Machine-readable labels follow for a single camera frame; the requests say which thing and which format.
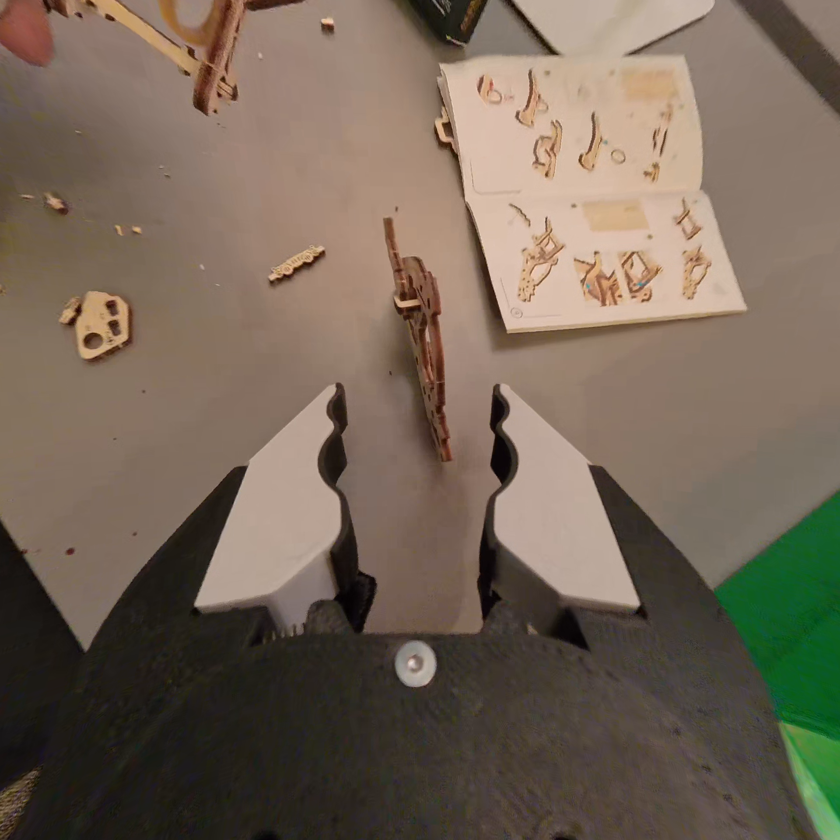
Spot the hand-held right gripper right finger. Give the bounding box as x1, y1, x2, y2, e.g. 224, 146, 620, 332
478, 384, 641, 624

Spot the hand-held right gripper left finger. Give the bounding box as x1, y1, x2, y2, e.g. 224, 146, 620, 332
194, 382, 362, 631

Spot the wooden model side frame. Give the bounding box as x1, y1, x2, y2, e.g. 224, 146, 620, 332
382, 217, 455, 463

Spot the wooden model axle assembly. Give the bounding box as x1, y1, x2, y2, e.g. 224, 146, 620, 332
42, 0, 309, 117

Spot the dark model kit box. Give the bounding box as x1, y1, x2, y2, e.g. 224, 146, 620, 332
407, 0, 490, 47

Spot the person's left hand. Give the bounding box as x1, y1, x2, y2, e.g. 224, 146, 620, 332
0, 5, 55, 68

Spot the green plastic bin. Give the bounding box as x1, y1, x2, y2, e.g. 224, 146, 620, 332
714, 492, 840, 840

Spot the engraved wooden strip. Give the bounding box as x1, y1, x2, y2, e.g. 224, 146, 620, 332
268, 245, 326, 283

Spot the wooden plate with holes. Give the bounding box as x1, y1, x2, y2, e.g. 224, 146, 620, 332
74, 290, 132, 362

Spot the open instruction booklet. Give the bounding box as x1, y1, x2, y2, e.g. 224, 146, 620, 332
436, 54, 748, 334

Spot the white stand base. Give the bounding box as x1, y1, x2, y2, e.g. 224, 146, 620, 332
512, 0, 716, 56

